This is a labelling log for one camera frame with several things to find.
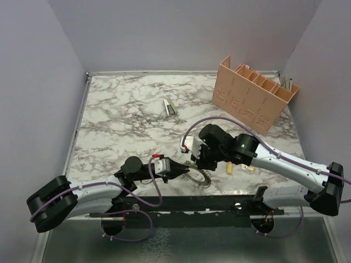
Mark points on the beige stapler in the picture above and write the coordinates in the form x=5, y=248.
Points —
x=170, y=107

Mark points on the peach compartment organizer box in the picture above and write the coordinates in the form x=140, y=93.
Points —
x=249, y=96

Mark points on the aluminium table frame rail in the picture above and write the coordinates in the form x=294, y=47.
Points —
x=74, y=137

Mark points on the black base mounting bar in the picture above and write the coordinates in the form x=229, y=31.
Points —
x=188, y=211

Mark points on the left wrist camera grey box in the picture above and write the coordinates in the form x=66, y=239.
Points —
x=162, y=166

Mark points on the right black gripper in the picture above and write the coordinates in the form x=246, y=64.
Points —
x=201, y=163

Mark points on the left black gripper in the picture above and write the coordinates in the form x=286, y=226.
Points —
x=176, y=170

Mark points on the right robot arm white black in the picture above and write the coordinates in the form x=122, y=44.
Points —
x=318, y=186

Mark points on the pens behind organizer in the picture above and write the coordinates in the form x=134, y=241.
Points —
x=286, y=83

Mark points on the yellow pink marker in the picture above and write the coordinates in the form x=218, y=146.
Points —
x=229, y=168

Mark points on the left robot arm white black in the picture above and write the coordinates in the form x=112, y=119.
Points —
x=61, y=198

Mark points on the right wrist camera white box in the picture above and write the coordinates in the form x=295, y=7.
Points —
x=191, y=145

